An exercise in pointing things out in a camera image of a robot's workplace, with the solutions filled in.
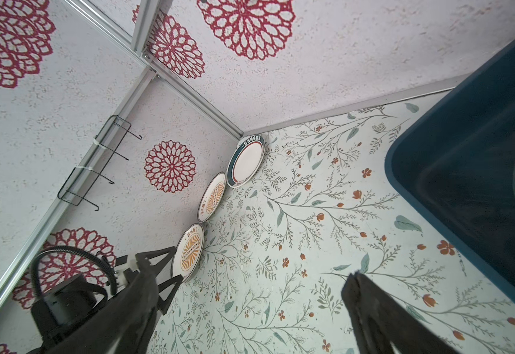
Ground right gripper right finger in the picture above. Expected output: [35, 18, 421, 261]
[341, 272, 457, 353]

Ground teal plastic bin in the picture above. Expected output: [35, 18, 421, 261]
[385, 40, 515, 303]

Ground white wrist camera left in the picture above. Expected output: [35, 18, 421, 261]
[114, 255, 138, 287]

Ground green red rim plate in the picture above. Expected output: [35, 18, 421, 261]
[226, 135, 266, 188]

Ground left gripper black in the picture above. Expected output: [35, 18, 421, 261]
[31, 246, 184, 348]

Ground black wire wall rack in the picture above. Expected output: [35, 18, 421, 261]
[57, 114, 143, 212]

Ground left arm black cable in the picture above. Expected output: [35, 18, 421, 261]
[29, 245, 119, 302]

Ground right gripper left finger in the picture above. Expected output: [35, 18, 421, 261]
[46, 275, 158, 353]

